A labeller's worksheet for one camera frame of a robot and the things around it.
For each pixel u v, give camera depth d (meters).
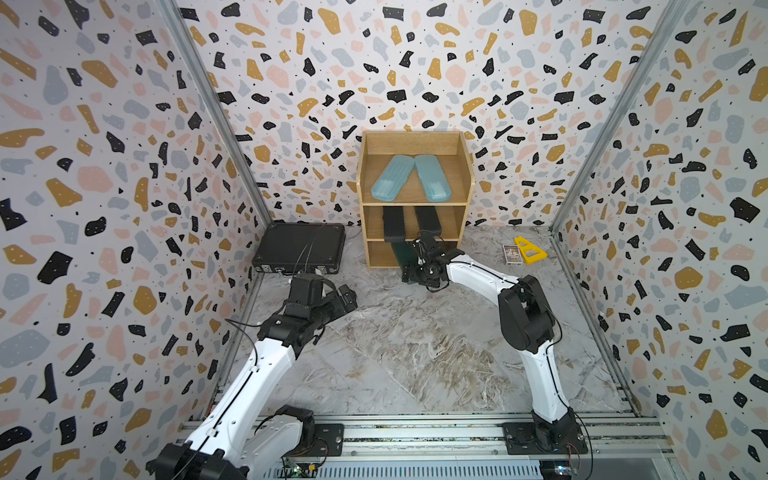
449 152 1.00
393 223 0.98
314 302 0.61
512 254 1.13
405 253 1.03
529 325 0.56
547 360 0.60
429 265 0.77
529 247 1.16
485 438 0.76
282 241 1.14
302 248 1.13
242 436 0.42
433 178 0.90
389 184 0.88
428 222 1.00
